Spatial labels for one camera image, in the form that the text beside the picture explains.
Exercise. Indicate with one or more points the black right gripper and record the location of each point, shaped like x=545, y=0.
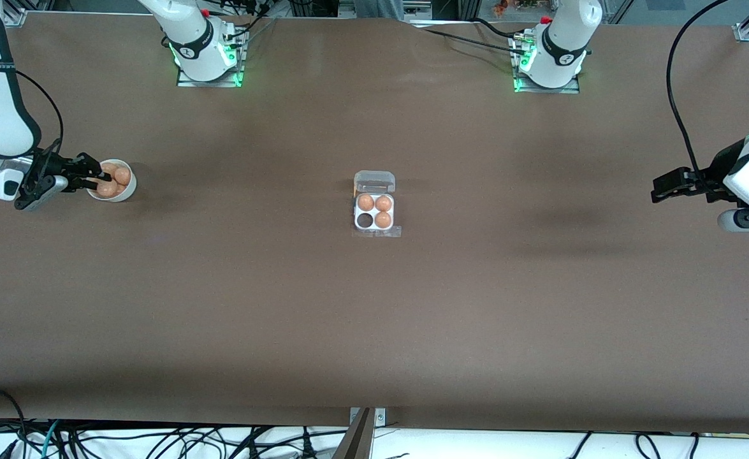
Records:
x=53, y=168

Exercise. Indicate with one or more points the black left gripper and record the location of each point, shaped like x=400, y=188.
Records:
x=713, y=173

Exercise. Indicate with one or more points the clear plastic egg box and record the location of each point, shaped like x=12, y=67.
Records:
x=374, y=211

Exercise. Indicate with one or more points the white round bowl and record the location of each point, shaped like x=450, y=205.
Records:
x=125, y=193

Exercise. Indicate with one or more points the clear tape strip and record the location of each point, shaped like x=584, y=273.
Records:
x=393, y=232

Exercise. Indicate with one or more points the grey fabric item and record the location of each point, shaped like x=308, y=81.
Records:
x=380, y=9

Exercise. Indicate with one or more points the dark metal bar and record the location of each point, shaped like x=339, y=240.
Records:
x=356, y=443

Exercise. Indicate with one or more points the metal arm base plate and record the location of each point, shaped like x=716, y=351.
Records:
x=186, y=81
x=572, y=89

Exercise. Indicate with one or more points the aluminium corner bracket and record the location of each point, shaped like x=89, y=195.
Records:
x=747, y=29

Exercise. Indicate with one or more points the metal table bracket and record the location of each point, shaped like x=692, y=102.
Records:
x=380, y=417

